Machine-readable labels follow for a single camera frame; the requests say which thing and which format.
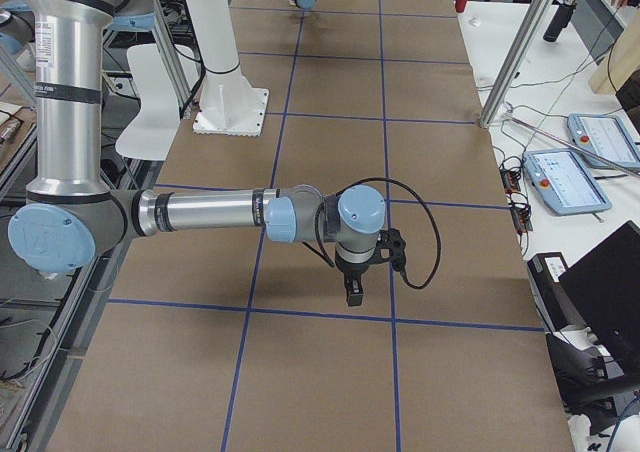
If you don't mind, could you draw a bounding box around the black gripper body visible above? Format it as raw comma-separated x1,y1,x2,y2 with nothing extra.
335,255,371,287

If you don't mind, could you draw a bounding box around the brown paper table mat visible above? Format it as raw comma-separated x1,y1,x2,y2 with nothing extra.
48,0,572,451

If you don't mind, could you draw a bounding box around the black computer box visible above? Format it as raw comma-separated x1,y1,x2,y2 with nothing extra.
527,252,589,332

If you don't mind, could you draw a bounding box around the near teach pendant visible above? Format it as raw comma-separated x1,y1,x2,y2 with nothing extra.
522,148,612,216

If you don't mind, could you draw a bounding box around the teach pendant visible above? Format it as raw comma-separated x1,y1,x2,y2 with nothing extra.
522,148,612,216
567,114,639,171

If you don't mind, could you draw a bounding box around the white chair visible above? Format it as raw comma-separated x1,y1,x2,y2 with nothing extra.
116,43,181,161

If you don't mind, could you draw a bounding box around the black laptop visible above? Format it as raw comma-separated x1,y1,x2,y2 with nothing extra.
560,220,639,373

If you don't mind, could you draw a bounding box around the far teach pendant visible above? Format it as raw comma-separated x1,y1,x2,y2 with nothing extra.
567,114,639,171

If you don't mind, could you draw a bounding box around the black water bottle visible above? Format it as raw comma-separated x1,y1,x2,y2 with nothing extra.
543,0,578,42

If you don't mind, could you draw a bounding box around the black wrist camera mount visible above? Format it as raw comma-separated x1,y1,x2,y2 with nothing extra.
370,228,407,273

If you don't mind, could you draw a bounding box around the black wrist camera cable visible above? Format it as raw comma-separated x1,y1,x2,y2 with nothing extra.
314,177,442,290

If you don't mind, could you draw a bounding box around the white column base plate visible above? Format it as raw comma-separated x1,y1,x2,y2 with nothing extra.
193,86,269,137

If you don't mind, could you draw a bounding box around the white camera column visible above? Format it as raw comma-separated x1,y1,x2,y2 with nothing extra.
186,0,241,94

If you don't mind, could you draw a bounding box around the aluminium frame post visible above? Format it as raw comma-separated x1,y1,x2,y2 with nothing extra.
479,0,552,129

